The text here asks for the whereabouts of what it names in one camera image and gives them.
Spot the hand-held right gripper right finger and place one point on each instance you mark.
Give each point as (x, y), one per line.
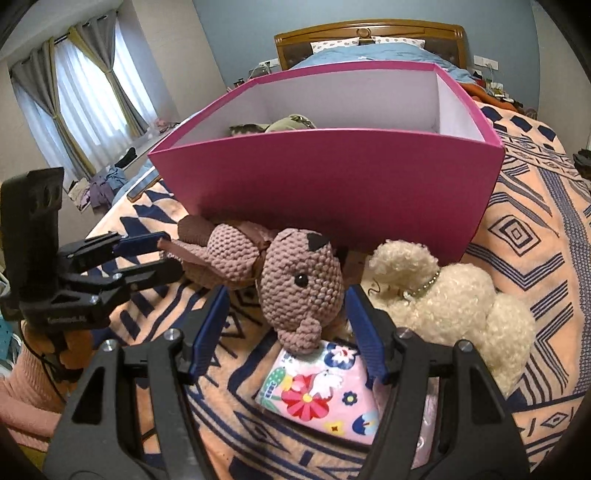
(364, 323)

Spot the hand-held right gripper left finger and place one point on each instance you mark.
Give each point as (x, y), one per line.
(210, 332)

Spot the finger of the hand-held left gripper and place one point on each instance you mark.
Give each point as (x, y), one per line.
(138, 242)
(147, 277)

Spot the brown crochet bear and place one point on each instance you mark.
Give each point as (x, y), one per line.
(295, 286)

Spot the floral tissue pack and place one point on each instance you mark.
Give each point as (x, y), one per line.
(314, 397)

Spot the cream curly plush dog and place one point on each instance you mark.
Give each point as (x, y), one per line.
(452, 300)

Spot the pink cardboard box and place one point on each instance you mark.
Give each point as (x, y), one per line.
(323, 184)

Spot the person's left forearm pink sleeve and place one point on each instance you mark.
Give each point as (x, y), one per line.
(27, 401)

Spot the person's left hand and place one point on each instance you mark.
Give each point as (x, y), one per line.
(69, 348)

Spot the pile of clothes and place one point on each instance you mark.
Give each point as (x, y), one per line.
(101, 189)

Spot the black item on sill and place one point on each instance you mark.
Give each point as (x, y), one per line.
(124, 158)

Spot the grey yellow curtain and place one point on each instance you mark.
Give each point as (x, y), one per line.
(46, 106)
(120, 87)

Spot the pink item on sill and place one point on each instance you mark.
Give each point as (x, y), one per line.
(164, 124)

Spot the white sheer curtain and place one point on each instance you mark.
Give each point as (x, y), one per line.
(87, 106)

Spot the orange navy patterned blanket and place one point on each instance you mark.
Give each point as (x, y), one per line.
(531, 258)

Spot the green plush toy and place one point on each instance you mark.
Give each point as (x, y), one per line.
(286, 124)

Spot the wooden bed headboard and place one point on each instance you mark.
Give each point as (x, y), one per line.
(295, 46)

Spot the orange brown cloth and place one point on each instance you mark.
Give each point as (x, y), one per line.
(480, 92)

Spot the blue floral duvet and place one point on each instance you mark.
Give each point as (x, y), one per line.
(332, 57)

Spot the white dotted pillow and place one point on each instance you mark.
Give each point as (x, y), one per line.
(334, 45)
(399, 41)

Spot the white wall socket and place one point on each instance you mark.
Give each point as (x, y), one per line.
(268, 63)
(485, 62)

